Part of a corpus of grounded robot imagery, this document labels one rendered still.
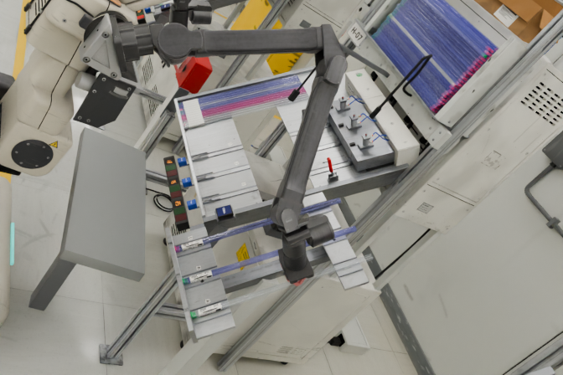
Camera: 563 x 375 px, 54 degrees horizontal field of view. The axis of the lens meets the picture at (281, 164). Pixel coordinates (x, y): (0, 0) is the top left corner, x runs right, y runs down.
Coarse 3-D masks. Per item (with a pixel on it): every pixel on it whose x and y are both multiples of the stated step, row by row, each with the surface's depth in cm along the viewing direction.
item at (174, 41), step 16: (160, 32) 121; (176, 32) 122; (192, 32) 123; (208, 32) 126; (224, 32) 127; (240, 32) 128; (256, 32) 129; (272, 32) 130; (288, 32) 131; (304, 32) 132; (320, 32) 132; (160, 48) 122; (176, 48) 122; (192, 48) 123; (208, 48) 126; (224, 48) 127; (240, 48) 128; (256, 48) 129; (272, 48) 130; (288, 48) 131; (304, 48) 132; (320, 48) 132; (336, 48) 133; (320, 64) 136
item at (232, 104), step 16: (272, 80) 228; (288, 80) 227; (208, 96) 224; (224, 96) 223; (240, 96) 222; (256, 96) 221; (272, 96) 220; (304, 96) 218; (192, 112) 217; (208, 112) 216; (224, 112) 215; (240, 112) 214
